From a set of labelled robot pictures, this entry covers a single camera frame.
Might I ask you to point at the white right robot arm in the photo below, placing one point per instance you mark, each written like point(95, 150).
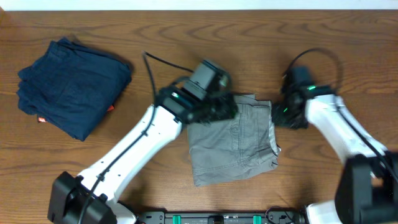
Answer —
point(367, 191)

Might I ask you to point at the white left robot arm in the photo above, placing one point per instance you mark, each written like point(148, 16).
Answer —
point(93, 195)

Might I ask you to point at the folded navy blue garment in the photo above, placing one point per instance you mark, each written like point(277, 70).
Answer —
point(72, 86)

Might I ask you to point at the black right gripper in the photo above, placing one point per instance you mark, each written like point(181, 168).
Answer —
point(275, 110)

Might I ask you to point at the grey shorts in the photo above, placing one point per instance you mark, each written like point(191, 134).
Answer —
point(234, 149)

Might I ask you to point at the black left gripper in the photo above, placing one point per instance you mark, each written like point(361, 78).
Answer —
point(226, 101)

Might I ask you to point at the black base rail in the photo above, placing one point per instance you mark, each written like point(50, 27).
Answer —
point(273, 215)

